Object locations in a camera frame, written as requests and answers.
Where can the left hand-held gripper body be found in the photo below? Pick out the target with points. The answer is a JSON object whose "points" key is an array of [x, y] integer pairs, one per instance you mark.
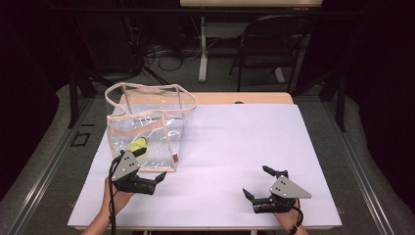
{"points": [[125, 168]]}

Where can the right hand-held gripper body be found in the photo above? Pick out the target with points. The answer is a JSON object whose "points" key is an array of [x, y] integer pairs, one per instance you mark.
{"points": [[287, 191]]}

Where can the yellow shuttlecock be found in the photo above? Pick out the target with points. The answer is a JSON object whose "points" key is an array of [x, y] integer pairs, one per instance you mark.
{"points": [[137, 144]]}

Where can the transparent bag with beige trim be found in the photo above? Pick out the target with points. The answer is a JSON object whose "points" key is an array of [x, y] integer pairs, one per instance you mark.
{"points": [[147, 130]]}

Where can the person's right hand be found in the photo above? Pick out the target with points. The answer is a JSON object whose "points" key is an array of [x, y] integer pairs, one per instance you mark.
{"points": [[287, 217]]}

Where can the person's left hand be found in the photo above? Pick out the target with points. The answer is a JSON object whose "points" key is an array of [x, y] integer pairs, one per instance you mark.
{"points": [[117, 202]]}

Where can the white table mat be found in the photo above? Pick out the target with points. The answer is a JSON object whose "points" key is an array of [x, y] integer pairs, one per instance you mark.
{"points": [[235, 147]]}

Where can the black metal stand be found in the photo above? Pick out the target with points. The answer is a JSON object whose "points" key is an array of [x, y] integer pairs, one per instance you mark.
{"points": [[73, 98], [341, 104]]}

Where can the wooden table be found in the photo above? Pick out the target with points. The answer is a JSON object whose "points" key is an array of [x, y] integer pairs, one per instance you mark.
{"points": [[221, 98]]}

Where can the black chair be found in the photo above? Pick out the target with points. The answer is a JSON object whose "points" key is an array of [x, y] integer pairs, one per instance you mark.
{"points": [[277, 36]]}

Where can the white background desk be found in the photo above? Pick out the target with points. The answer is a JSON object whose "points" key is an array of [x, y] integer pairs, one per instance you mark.
{"points": [[248, 2]]}

